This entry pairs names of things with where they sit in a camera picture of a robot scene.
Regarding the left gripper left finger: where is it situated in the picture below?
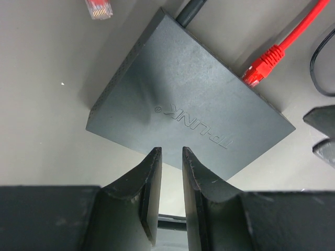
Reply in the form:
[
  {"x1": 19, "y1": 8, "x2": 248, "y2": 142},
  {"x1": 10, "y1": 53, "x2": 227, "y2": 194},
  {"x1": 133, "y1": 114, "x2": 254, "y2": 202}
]
[{"x1": 1, "y1": 147, "x2": 162, "y2": 250}]

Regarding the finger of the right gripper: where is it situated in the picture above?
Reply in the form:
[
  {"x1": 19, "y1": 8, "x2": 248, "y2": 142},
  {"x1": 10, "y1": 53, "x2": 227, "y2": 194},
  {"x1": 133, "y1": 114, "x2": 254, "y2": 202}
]
[
  {"x1": 303, "y1": 105, "x2": 335, "y2": 138},
  {"x1": 312, "y1": 139, "x2": 335, "y2": 168}
]

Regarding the red ethernet cable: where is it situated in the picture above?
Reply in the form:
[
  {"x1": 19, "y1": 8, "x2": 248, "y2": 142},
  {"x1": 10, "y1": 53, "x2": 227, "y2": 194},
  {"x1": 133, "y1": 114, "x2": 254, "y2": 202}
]
[{"x1": 85, "y1": 0, "x2": 331, "y2": 88}]

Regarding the black network switch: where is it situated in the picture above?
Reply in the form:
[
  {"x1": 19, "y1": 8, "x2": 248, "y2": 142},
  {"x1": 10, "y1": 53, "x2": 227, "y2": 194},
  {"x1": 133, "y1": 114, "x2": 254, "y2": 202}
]
[{"x1": 86, "y1": 9, "x2": 295, "y2": 180}]

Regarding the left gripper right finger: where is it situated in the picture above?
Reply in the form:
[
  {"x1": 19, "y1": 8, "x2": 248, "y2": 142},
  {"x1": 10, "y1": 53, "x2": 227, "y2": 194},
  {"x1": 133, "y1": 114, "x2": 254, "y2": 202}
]
[{"x1": 182, "y1": 147, "x2": 334, "y2": 250}]

